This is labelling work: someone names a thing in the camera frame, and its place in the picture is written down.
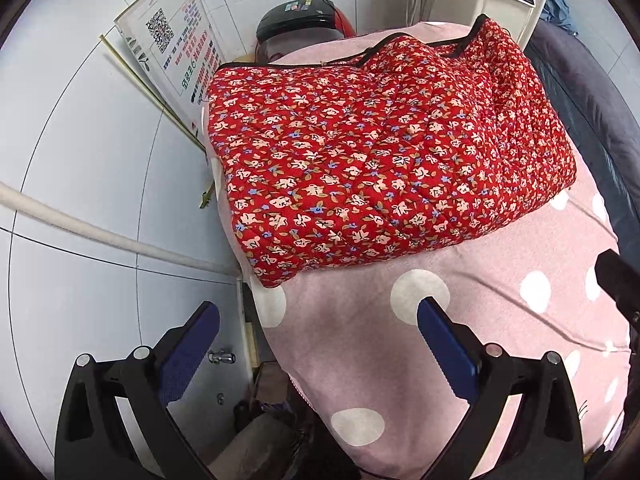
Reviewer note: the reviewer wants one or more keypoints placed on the red floral quilted jacket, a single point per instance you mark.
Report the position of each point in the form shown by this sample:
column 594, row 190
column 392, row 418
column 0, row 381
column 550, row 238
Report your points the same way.
column 375, row 160

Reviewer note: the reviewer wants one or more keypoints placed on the white appliance with control panel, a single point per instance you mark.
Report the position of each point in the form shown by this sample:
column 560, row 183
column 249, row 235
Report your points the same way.
column 500, row 15

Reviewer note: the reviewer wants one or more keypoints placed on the white pipe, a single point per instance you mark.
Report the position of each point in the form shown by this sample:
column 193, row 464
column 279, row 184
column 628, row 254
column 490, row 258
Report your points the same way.
column 100, row 232

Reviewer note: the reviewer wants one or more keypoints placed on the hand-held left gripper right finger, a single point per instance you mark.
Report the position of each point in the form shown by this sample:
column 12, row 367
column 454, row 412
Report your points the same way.
column 447, row 355

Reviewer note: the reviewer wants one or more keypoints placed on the metal valve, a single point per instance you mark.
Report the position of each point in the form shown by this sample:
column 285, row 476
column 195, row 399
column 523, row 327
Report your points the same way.
column 223, row 357

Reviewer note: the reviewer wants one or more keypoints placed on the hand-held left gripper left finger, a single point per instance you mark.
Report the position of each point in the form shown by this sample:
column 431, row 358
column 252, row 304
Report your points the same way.
column 187, row 355

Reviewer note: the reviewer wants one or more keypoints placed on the blue crumpled cloth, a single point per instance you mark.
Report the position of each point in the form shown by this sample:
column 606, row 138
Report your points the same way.
column 560, row 10

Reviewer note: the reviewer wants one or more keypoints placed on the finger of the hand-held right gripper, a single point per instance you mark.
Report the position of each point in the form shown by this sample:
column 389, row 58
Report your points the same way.
column 617, row 280

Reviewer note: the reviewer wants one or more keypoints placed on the dark navy quilt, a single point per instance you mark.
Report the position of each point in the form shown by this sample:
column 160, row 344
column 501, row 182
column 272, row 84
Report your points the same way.
column 590, row 100

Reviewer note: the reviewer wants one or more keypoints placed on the pink polka dot blanket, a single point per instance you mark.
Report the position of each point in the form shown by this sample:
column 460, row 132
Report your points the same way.
column 375, row 350

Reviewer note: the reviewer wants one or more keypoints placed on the printed wall poster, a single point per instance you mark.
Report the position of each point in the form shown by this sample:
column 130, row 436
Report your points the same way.
column 170, row 45

